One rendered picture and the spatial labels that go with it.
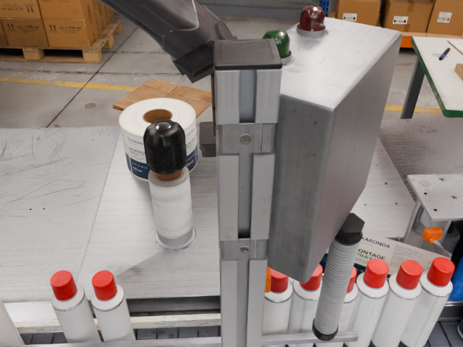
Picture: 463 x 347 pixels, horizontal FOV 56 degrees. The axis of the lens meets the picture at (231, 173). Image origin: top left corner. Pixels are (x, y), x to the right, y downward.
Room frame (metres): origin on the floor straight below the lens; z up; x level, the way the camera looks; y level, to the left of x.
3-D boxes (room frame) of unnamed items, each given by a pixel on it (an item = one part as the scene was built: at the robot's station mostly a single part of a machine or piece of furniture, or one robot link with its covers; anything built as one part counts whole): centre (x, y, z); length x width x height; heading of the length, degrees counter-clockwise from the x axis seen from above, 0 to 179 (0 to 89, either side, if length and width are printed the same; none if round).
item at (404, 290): (0.44, -0.28, 0.98); 0.05 x 0.05 x 0.20
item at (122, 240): (0.88, -0.06, 0.86); 0.80 x 0.67 x 0.05; 93
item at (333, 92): (0.35, -0.07, 1.38); 0.17 x 0.10 x 0.19; 148
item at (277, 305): (0.44, -0.07, 0.98); 0.05 x 0.05 x 0.20
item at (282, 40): (0.33, -0.04, 1.49); 0.03 x 0.03 x 0.02
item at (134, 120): (1.00, 0.20, 0.95); 0.20 x 0.20 x 0.14
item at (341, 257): (0.34, -0.13, 1.18); 0.04 x 0.04 x 0.21
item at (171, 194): (0.71, 0.13, 1.03); 0.09 x 0.09 x 0.30
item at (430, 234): (0.51, -0.34, 1.08); 0.03 x 0.02 x 0.02; 93
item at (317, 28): (0.39, -0.07, 1.49); 0.03 x 0.03 x 0.02
